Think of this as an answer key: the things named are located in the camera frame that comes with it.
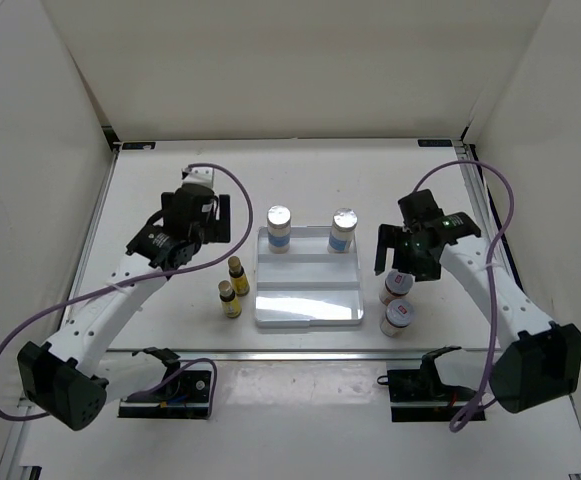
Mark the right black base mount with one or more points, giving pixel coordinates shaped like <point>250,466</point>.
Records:
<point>412,400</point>

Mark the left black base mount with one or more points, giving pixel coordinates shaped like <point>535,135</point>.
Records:
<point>189,396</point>

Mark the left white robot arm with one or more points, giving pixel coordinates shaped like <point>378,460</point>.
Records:
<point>150,259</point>

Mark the white divided tray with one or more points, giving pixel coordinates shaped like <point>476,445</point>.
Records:
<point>307,286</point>

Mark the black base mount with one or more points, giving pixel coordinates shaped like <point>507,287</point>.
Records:
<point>412,400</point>
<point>189,396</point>

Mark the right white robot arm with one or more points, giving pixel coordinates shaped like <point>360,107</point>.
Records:
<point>540,358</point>

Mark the blue label shaker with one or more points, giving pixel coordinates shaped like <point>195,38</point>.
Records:
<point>278,229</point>
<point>342,233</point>

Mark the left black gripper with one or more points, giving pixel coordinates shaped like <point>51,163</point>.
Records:
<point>218,230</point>

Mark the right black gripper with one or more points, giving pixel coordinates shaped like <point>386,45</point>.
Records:
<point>392,237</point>

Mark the red cap jar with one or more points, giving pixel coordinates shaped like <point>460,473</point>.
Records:
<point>398,315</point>
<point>396,285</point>

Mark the yellow small bottle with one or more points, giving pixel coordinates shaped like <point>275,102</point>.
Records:
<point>238,277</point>
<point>229,300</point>

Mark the upper yellow small bottle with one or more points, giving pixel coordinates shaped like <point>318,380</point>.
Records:
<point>238,277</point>

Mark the lower yellow small bottle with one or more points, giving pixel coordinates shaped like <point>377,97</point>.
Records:
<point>229,300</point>

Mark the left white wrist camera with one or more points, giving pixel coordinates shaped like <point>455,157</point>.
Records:
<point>203,176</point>

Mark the aluminium front rail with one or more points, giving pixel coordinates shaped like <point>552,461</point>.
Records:
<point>295,354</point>

